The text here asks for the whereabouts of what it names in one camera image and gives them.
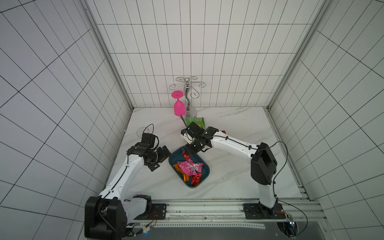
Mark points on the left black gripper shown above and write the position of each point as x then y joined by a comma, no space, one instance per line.
163,156

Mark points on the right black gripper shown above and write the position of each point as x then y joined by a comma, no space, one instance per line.
193,144

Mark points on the purple tea bag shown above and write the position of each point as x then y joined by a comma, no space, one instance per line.
185,167

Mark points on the orange tea bag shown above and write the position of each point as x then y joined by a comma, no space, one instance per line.
183,174

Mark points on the pink tea bag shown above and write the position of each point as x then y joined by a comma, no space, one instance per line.
195,168

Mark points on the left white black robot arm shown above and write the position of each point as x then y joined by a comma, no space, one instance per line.
112,215

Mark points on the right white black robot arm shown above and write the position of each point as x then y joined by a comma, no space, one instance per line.
263,162

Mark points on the teal plastic storage box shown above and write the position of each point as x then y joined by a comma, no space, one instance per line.
177,156

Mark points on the green snack packet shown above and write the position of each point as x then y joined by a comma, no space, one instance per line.
199,121

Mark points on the clear glass on table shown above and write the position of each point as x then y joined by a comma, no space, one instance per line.
142,130

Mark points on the pink plastic wine glass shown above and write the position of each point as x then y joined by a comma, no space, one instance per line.
179,106

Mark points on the silver metal glass rack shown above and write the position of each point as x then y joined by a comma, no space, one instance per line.
191,88

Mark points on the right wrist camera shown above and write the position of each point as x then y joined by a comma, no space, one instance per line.
193,131

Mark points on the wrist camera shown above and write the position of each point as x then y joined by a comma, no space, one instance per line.
193,131
150,139

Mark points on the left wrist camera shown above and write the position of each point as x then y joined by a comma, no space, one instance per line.
150,139

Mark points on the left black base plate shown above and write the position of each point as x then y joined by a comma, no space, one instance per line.
156,211

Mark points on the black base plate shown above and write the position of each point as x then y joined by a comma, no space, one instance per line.
156,211
260,212

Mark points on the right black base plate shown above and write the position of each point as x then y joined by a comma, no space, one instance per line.
260,212

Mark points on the aluminium mounting rail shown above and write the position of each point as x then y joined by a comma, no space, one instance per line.
231,214

